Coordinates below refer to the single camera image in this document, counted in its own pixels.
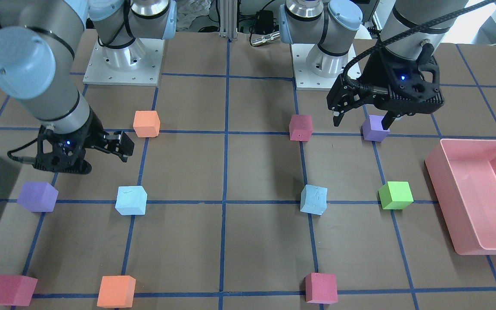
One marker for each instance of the pink block near base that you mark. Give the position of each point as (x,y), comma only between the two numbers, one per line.
(300,128)

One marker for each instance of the pink plastic tray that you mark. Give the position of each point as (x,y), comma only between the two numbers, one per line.
(463,174)

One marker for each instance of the purple block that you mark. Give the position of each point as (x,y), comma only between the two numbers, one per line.
(372,129)
(38,196)

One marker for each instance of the light blue block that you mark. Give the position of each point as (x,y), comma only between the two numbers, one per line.
(131,200)
(314,199)

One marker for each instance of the pink block front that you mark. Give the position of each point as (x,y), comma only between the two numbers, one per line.
(321,288)
(16,290)

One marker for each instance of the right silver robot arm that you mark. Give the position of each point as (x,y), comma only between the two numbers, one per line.
(38,44)

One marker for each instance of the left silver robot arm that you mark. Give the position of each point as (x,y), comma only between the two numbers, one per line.
(332,26)

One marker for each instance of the green block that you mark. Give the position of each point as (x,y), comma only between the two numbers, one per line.
(395,195)

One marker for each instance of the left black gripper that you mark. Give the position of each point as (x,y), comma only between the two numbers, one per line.
(372,71)

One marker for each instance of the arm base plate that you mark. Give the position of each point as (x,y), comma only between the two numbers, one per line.
(123,69)
(308,73)

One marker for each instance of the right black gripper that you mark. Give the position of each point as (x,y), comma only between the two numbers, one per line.
(93,130)

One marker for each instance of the orange block near base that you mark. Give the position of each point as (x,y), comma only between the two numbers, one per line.
(146,124)

